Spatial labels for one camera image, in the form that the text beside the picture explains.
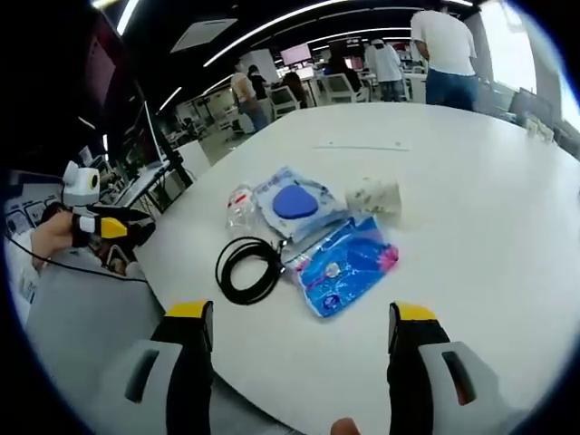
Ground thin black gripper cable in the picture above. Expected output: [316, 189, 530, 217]
[3, 233, 150, 285]

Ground dark standing screen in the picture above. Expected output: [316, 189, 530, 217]
[135, 100, 196, 191]

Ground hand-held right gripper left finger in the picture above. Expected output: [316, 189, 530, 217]
[97, 299, 215, 435]

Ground white tabletop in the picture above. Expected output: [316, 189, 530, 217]
[134, 101, 580, 435]

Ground blue and pink packet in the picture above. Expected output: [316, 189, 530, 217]
[282, 214, 401, 319]

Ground white patterned tissue pack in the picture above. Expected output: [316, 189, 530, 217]
[343, 177, 404, 224]

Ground person's grey clothing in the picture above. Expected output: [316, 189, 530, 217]
[24, 251, 167, 411]

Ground packet with blue round pad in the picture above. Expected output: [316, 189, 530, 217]
[252, 166, 349, 242]

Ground clear plastic bag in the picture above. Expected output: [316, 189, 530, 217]
[224, 181, 265, 237]

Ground person's right hand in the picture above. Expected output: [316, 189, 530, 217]
[330, 417, 363, 435]

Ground white office chair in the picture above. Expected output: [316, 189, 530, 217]
[322, 72, 371, 105]

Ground small white boxes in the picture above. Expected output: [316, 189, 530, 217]
[524, 116, 557, 143]

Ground pink computer monitor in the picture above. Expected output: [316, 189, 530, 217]
[279, 43, 313, 65]

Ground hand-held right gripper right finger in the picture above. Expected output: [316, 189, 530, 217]
[387, 301, 517, 435]

